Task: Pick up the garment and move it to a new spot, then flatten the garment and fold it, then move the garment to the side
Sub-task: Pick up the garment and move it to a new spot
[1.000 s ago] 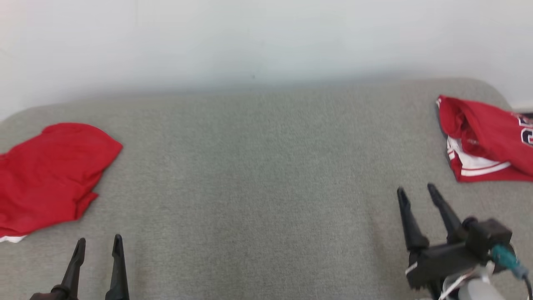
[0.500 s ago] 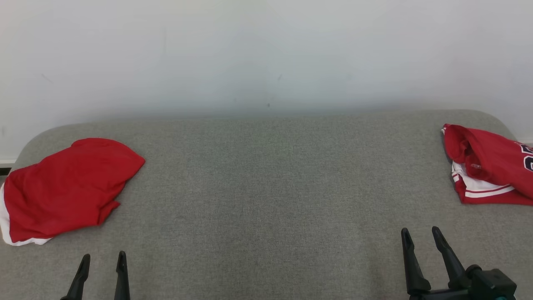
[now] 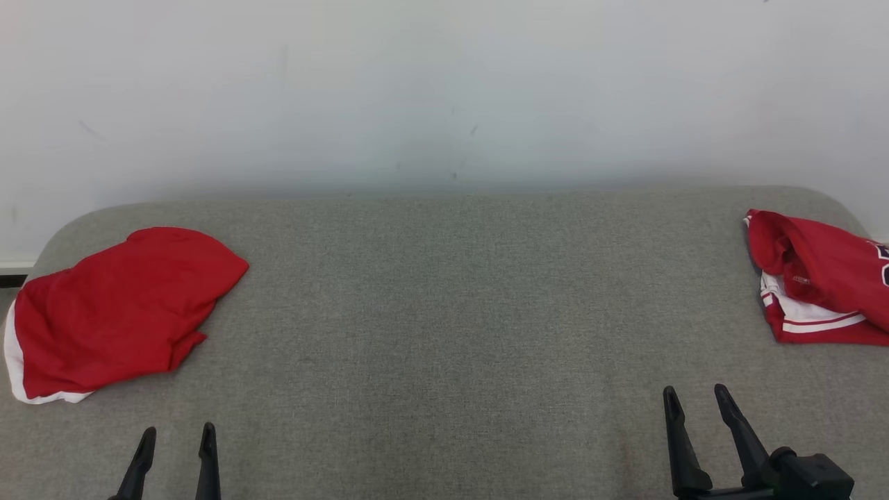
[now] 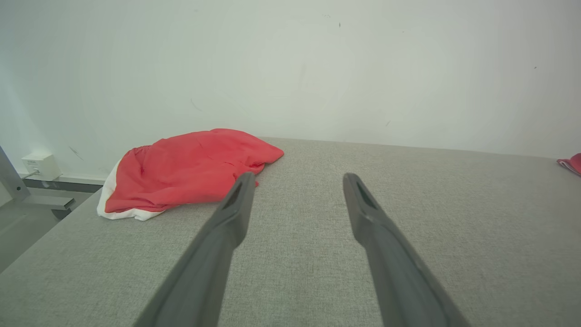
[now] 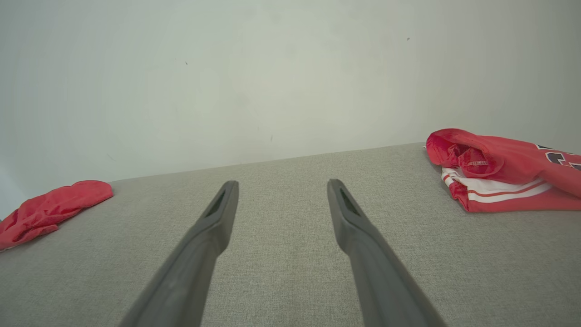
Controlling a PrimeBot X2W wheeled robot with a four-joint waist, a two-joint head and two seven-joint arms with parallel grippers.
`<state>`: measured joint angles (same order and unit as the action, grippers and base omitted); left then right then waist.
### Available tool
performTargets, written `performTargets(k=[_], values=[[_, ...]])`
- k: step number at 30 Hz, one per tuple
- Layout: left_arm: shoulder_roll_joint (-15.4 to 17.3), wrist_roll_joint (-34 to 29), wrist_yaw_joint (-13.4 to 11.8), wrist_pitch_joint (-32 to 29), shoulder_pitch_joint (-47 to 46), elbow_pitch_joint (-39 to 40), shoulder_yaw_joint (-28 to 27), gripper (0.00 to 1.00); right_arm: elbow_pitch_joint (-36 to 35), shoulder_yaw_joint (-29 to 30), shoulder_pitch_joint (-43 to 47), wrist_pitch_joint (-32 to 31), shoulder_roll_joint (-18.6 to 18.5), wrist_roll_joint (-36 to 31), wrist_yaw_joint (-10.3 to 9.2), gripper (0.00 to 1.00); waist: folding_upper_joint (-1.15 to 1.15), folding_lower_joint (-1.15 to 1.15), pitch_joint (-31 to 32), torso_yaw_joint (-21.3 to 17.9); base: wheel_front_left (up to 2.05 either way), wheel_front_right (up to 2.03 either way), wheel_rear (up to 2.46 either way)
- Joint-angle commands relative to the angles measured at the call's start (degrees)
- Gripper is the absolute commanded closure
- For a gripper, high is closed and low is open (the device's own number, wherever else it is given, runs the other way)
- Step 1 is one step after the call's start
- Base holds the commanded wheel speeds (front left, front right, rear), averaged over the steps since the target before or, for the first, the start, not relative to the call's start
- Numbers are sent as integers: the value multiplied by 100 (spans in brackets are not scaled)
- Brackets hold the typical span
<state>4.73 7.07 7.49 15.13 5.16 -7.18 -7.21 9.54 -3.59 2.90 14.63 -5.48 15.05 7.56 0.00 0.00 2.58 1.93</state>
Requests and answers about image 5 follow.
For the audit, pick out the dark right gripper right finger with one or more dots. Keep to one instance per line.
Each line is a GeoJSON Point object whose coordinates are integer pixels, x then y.
{"type": "Point", "coordinates": [376, 268]}

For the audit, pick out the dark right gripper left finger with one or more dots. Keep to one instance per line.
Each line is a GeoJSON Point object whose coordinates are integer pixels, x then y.
{"type": "Point", "coordinates": [190, 263]}

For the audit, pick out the red shorts white band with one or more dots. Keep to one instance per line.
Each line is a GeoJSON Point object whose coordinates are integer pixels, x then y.
{"type": "Point", "coordinates": [50, 206]}

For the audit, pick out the red basketball jersey white sleeves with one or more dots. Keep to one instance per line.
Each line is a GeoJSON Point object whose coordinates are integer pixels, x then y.
{"type": "Point", "coordinates": [508, 159]}

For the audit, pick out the grey fabric sofa seat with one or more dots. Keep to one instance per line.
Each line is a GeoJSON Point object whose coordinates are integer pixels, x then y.
{"type": "Point", "coordinates": [281, 272]}

